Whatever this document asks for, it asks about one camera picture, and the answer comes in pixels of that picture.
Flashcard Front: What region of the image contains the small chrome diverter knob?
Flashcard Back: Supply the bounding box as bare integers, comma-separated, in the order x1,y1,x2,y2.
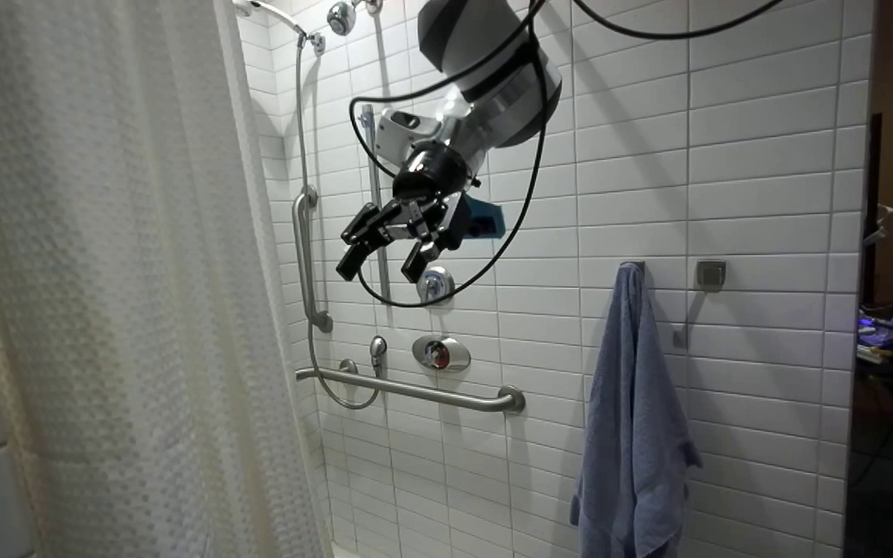
366,330,394,380

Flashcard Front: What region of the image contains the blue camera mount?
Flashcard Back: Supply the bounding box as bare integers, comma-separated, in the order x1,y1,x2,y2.
455,194,506,240

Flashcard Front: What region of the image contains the thin black cable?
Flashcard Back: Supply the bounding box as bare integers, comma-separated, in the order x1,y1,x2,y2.
348,0,552,309

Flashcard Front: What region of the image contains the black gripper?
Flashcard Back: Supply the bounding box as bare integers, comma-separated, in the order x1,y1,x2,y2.
334,139,479,288

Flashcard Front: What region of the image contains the chrome shower hose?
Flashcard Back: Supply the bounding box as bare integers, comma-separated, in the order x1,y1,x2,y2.
302,319,381,411

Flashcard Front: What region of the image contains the round chrome shower valve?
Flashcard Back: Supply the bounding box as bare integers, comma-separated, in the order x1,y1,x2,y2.
411,260,459,309

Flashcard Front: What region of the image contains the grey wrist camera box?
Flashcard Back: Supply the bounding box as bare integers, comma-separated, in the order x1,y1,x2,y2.
371,103,445,169

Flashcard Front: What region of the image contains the white shower curtain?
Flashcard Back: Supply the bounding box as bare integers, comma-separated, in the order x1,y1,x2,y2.
0,0,334,558

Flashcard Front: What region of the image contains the steel shower slide bar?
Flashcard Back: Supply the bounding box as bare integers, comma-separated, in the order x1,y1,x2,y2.
287,27,334,334

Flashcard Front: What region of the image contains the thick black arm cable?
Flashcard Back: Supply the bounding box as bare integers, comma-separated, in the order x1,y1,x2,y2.
567,0,784,43

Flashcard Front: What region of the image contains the long steel grab bar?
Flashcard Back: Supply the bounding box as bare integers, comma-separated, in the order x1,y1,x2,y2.
291,364,529,418

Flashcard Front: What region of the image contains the blue hanging towel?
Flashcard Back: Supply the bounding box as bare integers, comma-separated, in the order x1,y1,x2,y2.
567,258,705,558

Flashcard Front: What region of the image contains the metal towel hook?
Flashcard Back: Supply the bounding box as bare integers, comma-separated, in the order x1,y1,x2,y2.
669,258,731,350

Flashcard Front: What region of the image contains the oval chrome shower valve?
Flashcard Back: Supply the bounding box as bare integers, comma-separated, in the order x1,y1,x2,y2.
408,330,473,376

